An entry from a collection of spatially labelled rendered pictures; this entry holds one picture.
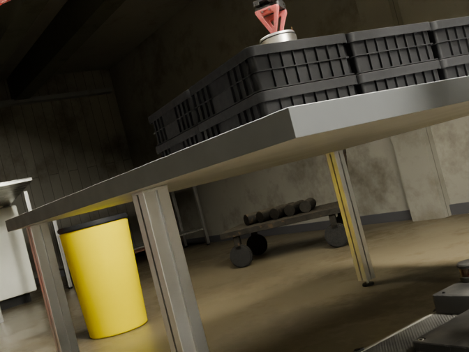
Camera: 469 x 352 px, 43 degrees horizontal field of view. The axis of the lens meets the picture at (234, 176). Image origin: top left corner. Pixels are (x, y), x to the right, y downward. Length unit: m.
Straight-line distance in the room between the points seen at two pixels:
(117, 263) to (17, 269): 3.08
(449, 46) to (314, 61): 0.47
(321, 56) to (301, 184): 4.35
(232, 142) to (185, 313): 0.54
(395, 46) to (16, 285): 5.14
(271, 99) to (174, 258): 0.44
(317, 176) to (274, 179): 0.66
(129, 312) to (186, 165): 2.41
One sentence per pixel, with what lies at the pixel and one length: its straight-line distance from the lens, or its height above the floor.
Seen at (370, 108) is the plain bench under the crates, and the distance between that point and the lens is 0.83.
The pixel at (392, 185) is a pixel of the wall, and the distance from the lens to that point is 5.05.
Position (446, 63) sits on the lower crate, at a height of 0.80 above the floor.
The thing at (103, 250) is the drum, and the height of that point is 0.46.
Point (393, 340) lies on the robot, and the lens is 1.28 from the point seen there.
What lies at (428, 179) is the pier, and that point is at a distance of 4.68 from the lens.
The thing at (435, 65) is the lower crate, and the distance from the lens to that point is 1.75.
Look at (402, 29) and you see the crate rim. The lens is 1.71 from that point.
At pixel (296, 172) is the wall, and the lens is 5.86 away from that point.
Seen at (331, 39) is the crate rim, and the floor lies 0.92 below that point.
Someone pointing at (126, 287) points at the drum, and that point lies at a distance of 3.31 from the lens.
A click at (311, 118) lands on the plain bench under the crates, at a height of 0.68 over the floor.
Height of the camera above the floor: 0.62
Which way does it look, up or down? 1 degrees up
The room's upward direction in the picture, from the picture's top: 14 degrees counter-clockwise
